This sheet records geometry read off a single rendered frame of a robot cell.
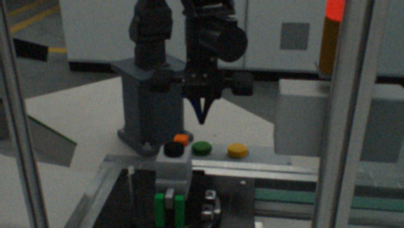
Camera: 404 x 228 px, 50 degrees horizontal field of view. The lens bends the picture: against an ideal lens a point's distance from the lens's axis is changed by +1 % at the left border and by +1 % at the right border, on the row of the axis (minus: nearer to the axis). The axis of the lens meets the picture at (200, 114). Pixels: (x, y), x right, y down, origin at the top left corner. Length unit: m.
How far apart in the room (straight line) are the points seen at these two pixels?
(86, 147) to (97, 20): 2.86
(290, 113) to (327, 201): 0.09
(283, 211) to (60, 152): 0.39
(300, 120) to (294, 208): 0.36
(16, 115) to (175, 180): 0.22
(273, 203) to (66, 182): 0.46
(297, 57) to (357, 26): 3.36
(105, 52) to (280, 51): 1.52
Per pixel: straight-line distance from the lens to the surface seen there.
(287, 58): 3.73
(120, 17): 3.83
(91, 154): 1.07
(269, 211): 0.78
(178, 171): 0.60
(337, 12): 0.40
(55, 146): 0.74
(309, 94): 0.42
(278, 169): 0.82
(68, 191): 0.96
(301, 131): 0.44
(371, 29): 0.38
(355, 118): 0.40
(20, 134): 0.62
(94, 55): 4.01
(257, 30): 3.66
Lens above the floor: 1.40
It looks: 26 degrees down
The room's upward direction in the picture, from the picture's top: straight up
